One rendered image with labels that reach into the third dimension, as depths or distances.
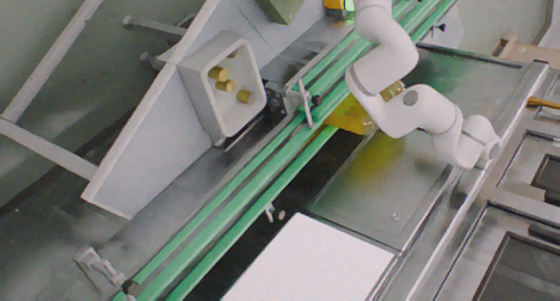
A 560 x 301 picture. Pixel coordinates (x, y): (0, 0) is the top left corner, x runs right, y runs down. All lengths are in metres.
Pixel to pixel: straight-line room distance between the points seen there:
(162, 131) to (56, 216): 0.63
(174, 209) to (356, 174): 0.53
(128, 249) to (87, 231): 0.45
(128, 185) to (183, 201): 0.14
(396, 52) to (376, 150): 0.60
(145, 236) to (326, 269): 0.44
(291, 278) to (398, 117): 0.50
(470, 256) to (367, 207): 0.30
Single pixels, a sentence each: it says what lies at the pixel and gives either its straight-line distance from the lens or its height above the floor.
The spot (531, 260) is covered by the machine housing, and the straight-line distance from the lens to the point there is 1.44.
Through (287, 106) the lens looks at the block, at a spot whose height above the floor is 0.89.
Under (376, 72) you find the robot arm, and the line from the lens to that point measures 1.13.
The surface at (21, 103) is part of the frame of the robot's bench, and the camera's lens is 1.84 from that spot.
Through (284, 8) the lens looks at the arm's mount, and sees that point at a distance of 1.55.
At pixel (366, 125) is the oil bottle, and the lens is 1.52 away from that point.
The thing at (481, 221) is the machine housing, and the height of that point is 1.44.
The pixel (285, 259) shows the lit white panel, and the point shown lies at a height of 1.06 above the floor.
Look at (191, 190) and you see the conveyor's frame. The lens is 1.43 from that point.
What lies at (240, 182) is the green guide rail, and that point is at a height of 0.91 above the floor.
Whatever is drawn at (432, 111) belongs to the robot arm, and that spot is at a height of 1.37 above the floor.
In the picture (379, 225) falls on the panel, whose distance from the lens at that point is 1.45.
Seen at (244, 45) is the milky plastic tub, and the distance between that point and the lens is 1.42.
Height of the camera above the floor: 1.79
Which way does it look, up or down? 30 degrees down
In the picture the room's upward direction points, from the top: 107 degrees clockwise
